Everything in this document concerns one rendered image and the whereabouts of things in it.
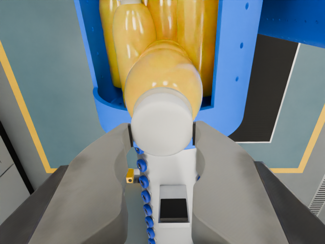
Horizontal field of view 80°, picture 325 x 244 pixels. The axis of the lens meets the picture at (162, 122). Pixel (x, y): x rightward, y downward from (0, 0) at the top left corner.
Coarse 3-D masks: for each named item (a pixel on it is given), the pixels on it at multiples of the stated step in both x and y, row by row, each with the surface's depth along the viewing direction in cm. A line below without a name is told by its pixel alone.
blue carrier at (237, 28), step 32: (96, 0) 36; (224, 0) 20; (256, 0) 23; (96, 32) 36; (224, 32) 22; (256, 32) 27; (96, 64) 37; (224, 64) 24; (96, 96) 32; (224, 96) 26; (224, 128) 29
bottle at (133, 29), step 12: (120, 0) 29; (132, 0) 29; (120, 12) 29; (132, 12) 28; (144, 12) 29; (120, 24) 29; (132, 24) 29; (144, 24) 29; (120, 36) 30; (132, 36) 29; (144, 36) 30; (156, 36) 32; (120, 48) 31; (132, 48) 30; (144, 48) 30; (120, 60) 32; (132, 60) 31; (120, 72) 33; (120, 84) 35
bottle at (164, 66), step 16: (160, 48) 18; (176, 48) 20; (144, 64) 15; (160, 64) 14; (176, 64) 15; (192, 64) 17; (128, 80) 16; (144, 80) 14; (160, 80) 14; (176, 80) 14; (192, 80) 15; (128, 96) 15; (144, 96) 13; (192, 96) 14; (128, 112) 16; (192, 112) 15
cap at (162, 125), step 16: (160, 96) 12; (176, 96) 12; (144, 112) 11; (160, 112) 11; (176, 112) 11; (144, 128) 12; (160, 128) 12; (176, 128) 12; (192, 128) 12; (144, 144) 12; (160, 144) 12; (176, 144) 12
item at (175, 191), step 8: (160, 192) 72; (168, 192) 71; (176, 192) 71; (184, 192) 71; (160, 200) 68; (168, 200) 66; (176, 200) 66; (184, 200) 66; (160, 208) 64; (168, 208) 64; (176, 208) 64; (184, 208) 63; (160, 216) 61; (168, 216) 61; (176, 216) 61; (184, 216) 61; (160, 224) 61; (168, 224) 61; (176, 224) 61; (184, 224) 61
